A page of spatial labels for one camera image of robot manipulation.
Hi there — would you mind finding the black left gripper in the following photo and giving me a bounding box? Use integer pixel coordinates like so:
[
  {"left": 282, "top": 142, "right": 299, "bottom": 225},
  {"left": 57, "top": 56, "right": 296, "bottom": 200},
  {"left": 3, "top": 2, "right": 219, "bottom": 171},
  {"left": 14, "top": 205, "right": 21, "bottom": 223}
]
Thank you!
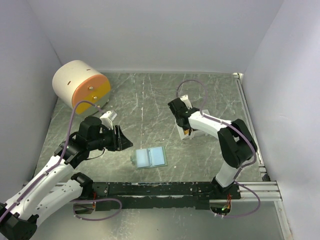
[{"left": 88, "top": 124, "right": 134, "bottom": 151}]

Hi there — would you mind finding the green card holder wallet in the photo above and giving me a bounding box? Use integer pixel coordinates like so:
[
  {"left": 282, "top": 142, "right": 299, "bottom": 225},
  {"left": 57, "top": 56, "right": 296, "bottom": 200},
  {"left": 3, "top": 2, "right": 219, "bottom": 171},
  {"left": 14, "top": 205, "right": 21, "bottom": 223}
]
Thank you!
[{"left": 130, "top": 146, "right": 168, "bottom": 169}]

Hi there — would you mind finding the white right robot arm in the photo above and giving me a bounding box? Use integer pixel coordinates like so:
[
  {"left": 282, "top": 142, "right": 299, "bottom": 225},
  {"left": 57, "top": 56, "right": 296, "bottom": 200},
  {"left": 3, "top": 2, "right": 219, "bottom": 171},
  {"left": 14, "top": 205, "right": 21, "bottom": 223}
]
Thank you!
[{"left": 167, "top": 95, "right": 257, "bottom": 199}]

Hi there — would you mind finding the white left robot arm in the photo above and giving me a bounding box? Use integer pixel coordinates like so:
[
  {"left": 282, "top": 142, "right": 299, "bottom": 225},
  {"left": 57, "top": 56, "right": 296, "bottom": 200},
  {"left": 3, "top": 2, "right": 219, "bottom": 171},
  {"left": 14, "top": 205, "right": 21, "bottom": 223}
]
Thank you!
[{"left": 0, "top": 116, "right": 133, "bottom": 240}]

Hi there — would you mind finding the stack of cards in tray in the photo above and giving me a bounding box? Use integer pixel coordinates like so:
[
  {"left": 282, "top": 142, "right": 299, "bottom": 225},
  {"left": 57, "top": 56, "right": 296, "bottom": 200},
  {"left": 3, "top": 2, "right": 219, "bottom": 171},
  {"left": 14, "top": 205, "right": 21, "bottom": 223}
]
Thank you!
[{"left": 183, "top": 129, "right": 192, "bottom": 137}]

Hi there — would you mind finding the white plastic card tray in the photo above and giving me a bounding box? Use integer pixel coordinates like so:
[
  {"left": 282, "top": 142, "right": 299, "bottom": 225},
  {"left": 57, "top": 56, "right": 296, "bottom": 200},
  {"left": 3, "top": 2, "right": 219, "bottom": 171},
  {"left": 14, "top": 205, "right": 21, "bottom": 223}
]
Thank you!
[{"left": 174, "top": 107, "right": 206, "bottom": 140}]

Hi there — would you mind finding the round white drawer cabinet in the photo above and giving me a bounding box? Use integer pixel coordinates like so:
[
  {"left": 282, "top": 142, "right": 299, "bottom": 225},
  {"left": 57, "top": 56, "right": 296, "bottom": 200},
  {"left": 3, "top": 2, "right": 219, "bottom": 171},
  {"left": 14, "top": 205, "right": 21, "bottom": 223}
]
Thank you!
[{"left": 52, "top": 60, "right": 111, "bottom": 108}]

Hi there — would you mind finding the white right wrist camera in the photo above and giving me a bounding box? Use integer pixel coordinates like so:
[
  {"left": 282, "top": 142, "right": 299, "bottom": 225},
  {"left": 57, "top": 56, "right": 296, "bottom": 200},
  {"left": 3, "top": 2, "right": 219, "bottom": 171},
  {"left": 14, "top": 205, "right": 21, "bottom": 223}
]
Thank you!
[{"left": 180, "top": 94, "right": 193, "bottom": 110}]

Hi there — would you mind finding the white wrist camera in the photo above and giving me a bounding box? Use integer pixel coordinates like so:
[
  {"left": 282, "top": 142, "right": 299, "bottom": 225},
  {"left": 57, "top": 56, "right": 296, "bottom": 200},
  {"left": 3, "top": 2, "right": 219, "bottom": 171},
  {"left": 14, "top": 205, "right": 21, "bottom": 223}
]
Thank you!
[
  {"left": 180, "top": 94, "right": 193, "bottom": 110},
  {"left": 99, "top": 110, "right": 117, "bottom": 130}
]

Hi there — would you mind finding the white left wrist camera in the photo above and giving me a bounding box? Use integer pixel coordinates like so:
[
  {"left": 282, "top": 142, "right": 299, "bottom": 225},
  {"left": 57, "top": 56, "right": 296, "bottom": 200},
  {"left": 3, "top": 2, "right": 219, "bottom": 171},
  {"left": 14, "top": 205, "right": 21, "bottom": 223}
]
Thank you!
[{"left": 99, "top": 110, "right": 117, "bottom": 130}]

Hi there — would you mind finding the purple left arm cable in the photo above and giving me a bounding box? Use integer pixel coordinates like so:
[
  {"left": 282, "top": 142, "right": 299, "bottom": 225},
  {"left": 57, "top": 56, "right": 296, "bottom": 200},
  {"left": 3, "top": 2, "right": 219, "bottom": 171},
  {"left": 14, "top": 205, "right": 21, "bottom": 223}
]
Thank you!
[{"left": 0, "top": 100, "right": 103, "bottom": 223}]

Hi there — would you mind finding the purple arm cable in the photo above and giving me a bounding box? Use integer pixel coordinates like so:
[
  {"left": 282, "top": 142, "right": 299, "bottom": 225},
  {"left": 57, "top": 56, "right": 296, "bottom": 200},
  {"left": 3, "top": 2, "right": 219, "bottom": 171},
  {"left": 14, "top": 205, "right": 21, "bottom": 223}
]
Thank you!
[
  {"left": 0, "top": 100, "right": 103, "bottom": 223},
  {"left": 176, "top": 79, "right": 258, "bottom": 181}
]

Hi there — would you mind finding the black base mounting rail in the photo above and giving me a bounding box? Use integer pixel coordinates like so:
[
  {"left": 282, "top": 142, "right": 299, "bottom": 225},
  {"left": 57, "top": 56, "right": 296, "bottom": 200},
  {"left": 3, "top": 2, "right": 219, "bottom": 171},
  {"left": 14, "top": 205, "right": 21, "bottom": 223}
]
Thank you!
[{"left": 62, "top": 181, "right": 242, "bottom": 212}]

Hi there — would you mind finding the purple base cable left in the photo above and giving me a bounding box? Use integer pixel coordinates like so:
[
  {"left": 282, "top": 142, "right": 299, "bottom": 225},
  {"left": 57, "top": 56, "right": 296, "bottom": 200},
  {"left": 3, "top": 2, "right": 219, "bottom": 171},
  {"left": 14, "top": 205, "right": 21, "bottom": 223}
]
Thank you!
[{"left": 67, "top": 198, "right": 123, "bottom": 222}]

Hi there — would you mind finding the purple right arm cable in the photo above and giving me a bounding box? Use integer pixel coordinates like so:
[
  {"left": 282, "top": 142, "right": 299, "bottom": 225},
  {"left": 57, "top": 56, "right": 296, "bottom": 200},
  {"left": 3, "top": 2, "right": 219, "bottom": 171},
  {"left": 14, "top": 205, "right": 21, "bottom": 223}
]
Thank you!
[{"left": 176, "top": 79, "right": 258, "bottom": 181}]

